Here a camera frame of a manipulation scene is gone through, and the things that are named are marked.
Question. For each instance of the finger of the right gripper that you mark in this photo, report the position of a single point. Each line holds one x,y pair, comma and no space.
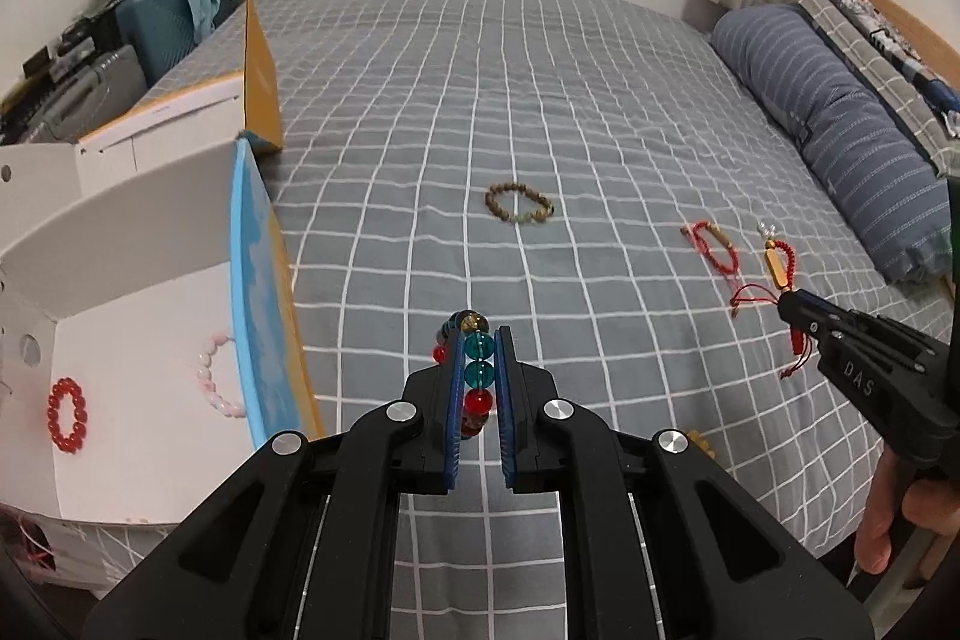
816,317

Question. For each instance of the grey suitcase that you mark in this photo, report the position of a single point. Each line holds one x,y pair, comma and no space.
97,93

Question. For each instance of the grey checked bed sheet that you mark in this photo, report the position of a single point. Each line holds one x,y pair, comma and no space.
536,159

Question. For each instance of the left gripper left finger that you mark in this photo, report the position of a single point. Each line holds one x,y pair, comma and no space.
299,542

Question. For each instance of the blue striped bolster pillow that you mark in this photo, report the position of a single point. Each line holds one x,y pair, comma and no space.
882,185

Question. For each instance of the patterned blue white pillow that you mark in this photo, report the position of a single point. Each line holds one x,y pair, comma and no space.
900,53

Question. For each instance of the teal suitcase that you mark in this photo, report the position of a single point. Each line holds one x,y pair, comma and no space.
160,31

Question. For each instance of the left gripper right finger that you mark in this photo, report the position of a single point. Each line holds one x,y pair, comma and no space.
658,540

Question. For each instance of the open white cardboard box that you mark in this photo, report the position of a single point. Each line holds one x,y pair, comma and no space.
149,337

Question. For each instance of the red cord bracelet gold tube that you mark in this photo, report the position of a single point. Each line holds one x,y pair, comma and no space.
781,264

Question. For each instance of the grey checked pillow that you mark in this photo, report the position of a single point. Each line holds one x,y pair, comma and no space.
904,100

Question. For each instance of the person's right hand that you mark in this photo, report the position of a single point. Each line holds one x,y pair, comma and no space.
931,505

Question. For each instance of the red cord bracelet small beads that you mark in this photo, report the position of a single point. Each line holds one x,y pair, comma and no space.
714,246

